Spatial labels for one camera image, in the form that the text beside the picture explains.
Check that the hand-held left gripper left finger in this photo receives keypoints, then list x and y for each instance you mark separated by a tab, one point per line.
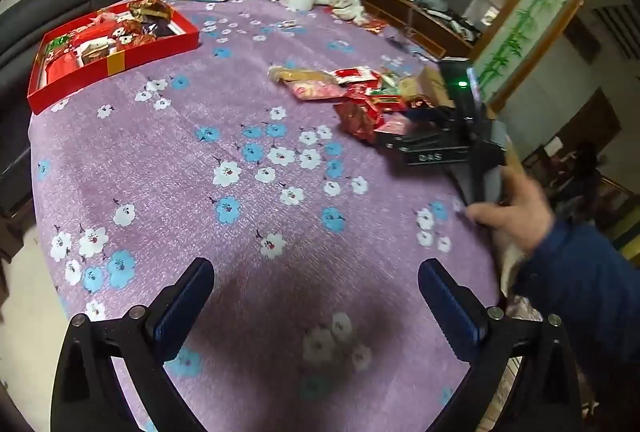
182	307

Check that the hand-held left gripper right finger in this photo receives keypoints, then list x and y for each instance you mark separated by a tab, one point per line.
457	312

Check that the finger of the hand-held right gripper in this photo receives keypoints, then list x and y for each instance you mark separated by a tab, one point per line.
430	115
415	141

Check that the pile of mixed snack packets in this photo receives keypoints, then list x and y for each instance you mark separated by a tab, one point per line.
360	96

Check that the person's right forearm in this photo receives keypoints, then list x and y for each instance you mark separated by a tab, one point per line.
585	272

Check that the person's right hand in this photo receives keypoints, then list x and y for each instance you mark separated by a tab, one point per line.
525	212

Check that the small red foil packet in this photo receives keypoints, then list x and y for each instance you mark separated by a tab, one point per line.
375	25

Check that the wooden sideboard cabinet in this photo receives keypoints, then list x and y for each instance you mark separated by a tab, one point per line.
400	6

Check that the white cloth gloves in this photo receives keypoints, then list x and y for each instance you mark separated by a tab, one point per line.
345	6

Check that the small printed card packet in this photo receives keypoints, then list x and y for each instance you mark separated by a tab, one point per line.
291	26

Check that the red gift box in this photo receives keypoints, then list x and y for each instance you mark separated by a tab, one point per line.
100	76

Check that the heap of wrapped red candies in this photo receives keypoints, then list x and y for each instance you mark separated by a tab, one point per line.
107	34

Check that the bamboo painted wall panel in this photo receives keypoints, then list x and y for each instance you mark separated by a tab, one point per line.
530	21

